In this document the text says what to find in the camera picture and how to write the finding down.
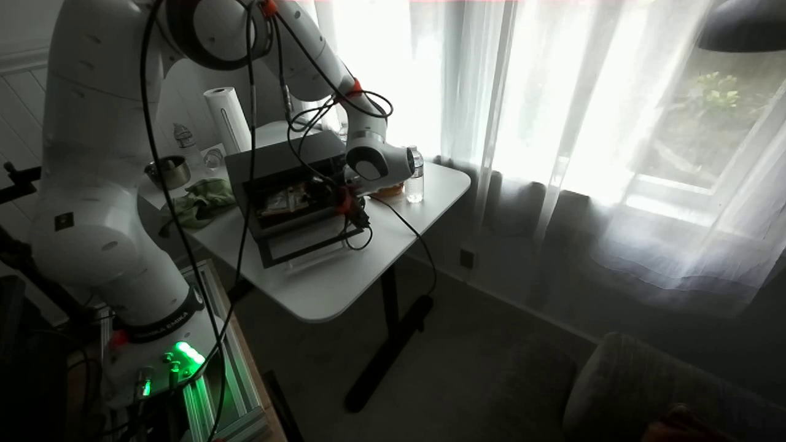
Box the green cloth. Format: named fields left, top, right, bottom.
left=160, top=177, right=238, bottom=233

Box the dark lamp shade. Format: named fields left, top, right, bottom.
left=698, top=0, right=786, bottom=53

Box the dark grey microwave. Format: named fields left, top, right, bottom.
left=224, top=130, right=371, bottom=269

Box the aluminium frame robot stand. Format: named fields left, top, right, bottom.
left=66, top=258, right=271, bottom=442

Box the clear plastic water bottle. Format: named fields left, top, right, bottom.
left=405, top=145, right=425, bottom=204

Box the white paper towel roll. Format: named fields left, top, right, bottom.
left=203, top=87, right=253, bottom=156

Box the grey sofa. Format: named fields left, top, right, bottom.
left=562, top=331, right=786, bottom=442

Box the clear plastic bottle with cap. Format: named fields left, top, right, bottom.
left=173, top=123, right=201, bottom=168

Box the microwave door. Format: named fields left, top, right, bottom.
left=255, top=225, right=371, bottom=269

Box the white sheer curtain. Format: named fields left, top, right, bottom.
left=310, top=0, right=786, bottom=315

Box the metal bowl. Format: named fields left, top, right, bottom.
left=144, top=155, right=192, bottom=190

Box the popcorn paper bag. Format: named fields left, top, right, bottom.
left=258, top=184, right=315, bottom=219

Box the black cable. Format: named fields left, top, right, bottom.
left=370, top=195, right=438, bottom=297

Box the black stand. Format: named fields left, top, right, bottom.
left=0, top=161, right=96, bottom=326

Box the window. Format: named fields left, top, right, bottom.
left=620, top=37, right=786, bottom=215

